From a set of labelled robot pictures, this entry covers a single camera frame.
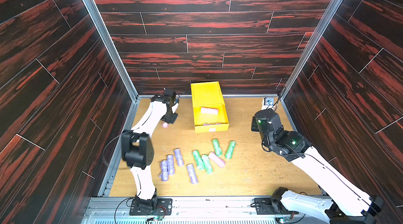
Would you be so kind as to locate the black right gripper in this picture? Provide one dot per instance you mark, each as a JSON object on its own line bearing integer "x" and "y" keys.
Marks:
{"x": 255, "y": 124}

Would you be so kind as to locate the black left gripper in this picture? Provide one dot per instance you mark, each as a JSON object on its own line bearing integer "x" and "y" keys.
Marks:
{"x": 175, "y": 115}

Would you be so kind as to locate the yellow plastic drawer box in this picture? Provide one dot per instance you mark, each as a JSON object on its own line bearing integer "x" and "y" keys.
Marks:
{"x": 209, "y": 107}

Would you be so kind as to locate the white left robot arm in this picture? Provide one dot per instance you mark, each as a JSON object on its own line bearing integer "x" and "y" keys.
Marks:
{"x": 137, "y": 149}

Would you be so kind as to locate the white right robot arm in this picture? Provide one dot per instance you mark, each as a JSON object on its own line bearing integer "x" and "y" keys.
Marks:
{"x": 345, "y": 204}

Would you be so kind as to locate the green trash bag roll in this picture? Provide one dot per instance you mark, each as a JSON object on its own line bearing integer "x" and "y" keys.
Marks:
{"x": 207, "y": 165}
{"x": 216, "y": 146}
{"x": 198, "y": 160}
{"x": 230, "y": 150}

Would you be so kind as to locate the purple trash bag roll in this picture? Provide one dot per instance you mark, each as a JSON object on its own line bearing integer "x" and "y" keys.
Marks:
{"x": 164, "y": 175}
{"x": 192, "y": 173}
{"x": 179, "y": 157}
{"x": 170, "y": 165}

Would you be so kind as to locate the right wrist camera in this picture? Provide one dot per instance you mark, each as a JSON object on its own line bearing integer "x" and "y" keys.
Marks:
{"x": 268, "y": 102}

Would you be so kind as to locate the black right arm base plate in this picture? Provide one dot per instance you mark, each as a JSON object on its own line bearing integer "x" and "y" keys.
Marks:
{"x": 267, "y": 206}

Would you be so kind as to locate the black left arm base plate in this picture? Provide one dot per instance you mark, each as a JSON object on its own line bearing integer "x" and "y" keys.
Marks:
{"x": 152, "y": 207}

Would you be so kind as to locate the aluminium enclosure frame rail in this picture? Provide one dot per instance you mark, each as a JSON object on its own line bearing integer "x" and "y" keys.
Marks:
{"x": 104, "y": 35}

